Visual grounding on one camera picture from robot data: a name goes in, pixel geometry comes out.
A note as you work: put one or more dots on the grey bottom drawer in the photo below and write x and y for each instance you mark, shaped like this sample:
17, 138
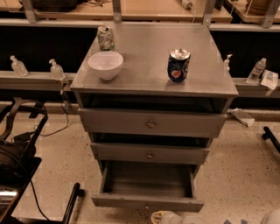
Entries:
152, 186

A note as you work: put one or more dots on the grey drawer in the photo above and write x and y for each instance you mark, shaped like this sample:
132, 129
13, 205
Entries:
149, 153
148, 122
152, 186

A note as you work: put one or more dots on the grey middle drawer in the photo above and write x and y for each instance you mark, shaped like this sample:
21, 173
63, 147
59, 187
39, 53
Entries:
149, 153

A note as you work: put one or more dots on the grey top drawer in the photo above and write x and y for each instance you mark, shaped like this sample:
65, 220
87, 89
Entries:
148, 122

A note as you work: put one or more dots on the grey wooden drawer cabinet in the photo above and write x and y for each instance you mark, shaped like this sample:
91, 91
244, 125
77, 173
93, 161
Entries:
143, 82

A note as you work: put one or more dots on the black metal stand leg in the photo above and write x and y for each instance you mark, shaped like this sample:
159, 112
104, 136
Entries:
76, 192

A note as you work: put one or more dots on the white paper packet on floor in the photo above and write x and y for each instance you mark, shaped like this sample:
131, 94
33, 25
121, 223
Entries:
242, 116

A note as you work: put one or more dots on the black chair leg right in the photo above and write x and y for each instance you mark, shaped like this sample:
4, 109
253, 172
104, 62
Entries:
269, 135

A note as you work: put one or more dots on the black chair with headphones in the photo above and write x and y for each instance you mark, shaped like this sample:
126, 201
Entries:
17, 157

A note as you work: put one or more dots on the blue pepsi soda can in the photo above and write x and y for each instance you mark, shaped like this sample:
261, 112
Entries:
178, 64

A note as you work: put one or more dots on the white ceramic bowl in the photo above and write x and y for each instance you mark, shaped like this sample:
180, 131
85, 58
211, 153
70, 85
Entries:
106, 65

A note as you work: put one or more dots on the small clear pump bottle right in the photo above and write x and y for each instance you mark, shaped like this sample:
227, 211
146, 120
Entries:
226, 62

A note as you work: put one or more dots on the clear plastic water bottle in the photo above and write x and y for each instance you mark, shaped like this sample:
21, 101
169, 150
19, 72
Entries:
257, 71

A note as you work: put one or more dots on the clear sanitizer pump bottle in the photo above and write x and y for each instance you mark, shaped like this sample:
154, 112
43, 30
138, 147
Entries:
56, 71

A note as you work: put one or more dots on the clear plastic wipes packet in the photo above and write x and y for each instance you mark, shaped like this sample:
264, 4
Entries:
269, 79

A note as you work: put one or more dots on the green crushed soda can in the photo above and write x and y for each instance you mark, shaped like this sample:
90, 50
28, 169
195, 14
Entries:
106, 39

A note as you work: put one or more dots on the clear sanitizer bottle far left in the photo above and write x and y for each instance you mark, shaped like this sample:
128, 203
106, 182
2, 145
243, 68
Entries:
18, 66

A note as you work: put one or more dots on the white power adapter on shelf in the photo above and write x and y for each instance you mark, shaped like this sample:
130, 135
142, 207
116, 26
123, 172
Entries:
186, 4

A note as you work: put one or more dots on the black bag on shelf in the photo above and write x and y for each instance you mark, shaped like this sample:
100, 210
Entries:
55, 5

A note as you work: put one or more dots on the grey metal shelf rail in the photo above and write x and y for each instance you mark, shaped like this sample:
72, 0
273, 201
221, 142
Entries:
33, 81

